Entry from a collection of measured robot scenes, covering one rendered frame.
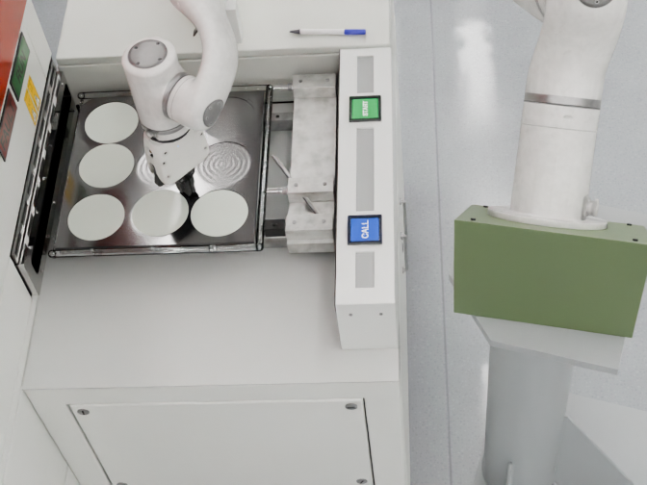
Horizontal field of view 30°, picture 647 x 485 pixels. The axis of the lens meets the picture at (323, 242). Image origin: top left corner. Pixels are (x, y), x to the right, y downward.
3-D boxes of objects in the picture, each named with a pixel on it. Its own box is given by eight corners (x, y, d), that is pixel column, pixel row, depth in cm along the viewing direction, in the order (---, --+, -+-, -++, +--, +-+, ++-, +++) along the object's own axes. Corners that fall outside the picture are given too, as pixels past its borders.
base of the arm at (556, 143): (616, 225, 199) (633, 113, 196) (593, 233, 181) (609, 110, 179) (505, 209, 206) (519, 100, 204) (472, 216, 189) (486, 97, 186)
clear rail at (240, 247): (48, 259, 206) (46, 255, 205) (49, 252, 207) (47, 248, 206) (264, 252, 203) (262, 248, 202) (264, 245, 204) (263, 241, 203)
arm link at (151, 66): (204, 106, 194) (160, 84, 197) (191, 47, 183) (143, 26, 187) (172, 140, 190) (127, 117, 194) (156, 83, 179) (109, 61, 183)
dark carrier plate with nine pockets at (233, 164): (55, 249, 207) (54, 247, 206) (83, 99, 227) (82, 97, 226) (254, 243, 204) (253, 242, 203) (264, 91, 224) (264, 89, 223)
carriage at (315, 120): (288, 254, 207) (286, 243, 205) (296, 95, 229) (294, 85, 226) (335, 252, 207) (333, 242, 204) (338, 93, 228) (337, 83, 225)
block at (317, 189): (288, 202, 210) (287, 192, 208) (289, 187, 212) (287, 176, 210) (334, 201, 210) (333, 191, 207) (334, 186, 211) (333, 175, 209)
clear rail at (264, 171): (255, 253, 203) (254, 248, 202) (266, 88, 225) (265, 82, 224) (264, 252, 203) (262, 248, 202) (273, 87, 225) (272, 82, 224)
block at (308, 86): (294, 98, 224) (292, 88, 222) (294, 85, 226) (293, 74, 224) (336, 96, 224) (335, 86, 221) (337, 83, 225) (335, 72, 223)
